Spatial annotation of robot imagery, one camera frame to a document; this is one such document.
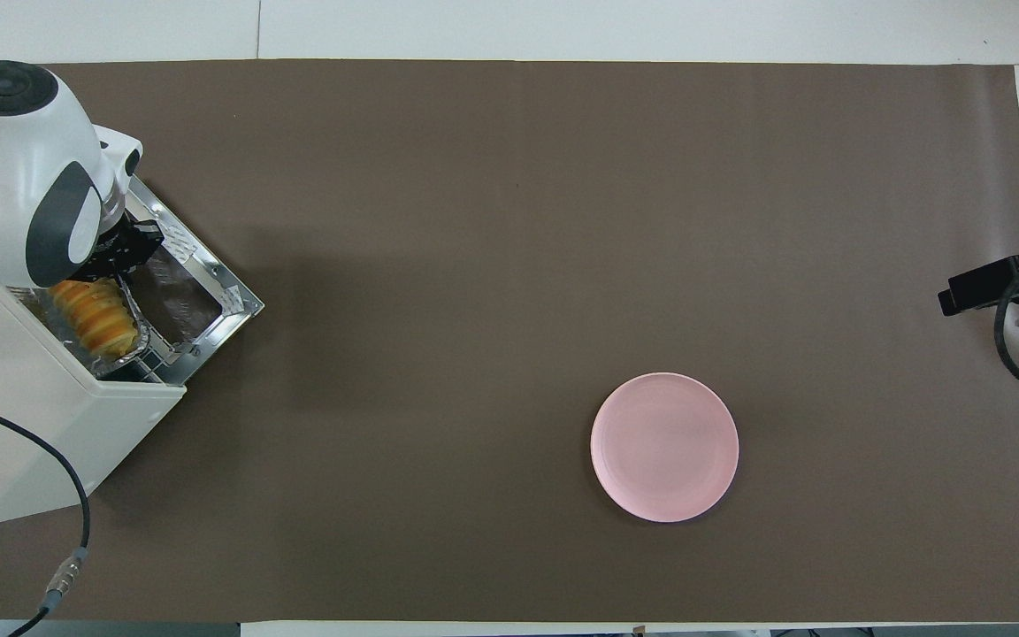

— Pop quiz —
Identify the pink round plate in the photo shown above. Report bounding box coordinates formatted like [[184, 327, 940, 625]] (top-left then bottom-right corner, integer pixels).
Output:
[[590, 372, 739, 524]]

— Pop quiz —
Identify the brown table mat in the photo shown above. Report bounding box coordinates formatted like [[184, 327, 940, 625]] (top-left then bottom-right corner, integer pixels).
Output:
[[0, 60, 1019, 623]]

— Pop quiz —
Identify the golden ridged bread loaf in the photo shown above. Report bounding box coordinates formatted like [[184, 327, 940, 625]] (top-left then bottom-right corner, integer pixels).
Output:
[[50, 277, 139, 359]]

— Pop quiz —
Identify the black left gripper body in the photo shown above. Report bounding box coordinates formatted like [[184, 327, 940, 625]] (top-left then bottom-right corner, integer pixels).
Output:
[[80, 212, 143, 282]]

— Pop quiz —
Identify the metal oven wire rack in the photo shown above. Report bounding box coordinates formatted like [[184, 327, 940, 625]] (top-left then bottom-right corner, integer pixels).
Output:
[[116, 292, 185, 386]]

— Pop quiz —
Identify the aluminium foil tray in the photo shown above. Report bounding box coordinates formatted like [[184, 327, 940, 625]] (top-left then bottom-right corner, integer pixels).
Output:
[[19, 274, 152, 365]]

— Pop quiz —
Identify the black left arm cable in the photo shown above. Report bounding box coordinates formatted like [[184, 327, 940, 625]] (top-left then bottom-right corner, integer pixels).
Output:
[[0, 394, 91, 637]]

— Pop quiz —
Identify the white toaster oven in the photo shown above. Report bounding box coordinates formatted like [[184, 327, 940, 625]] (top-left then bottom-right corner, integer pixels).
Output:
[[0, 281, 188, 530]]

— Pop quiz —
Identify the glass oven door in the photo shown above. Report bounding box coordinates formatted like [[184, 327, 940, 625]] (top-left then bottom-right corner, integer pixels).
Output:
[[125, 175, 265, 388]]

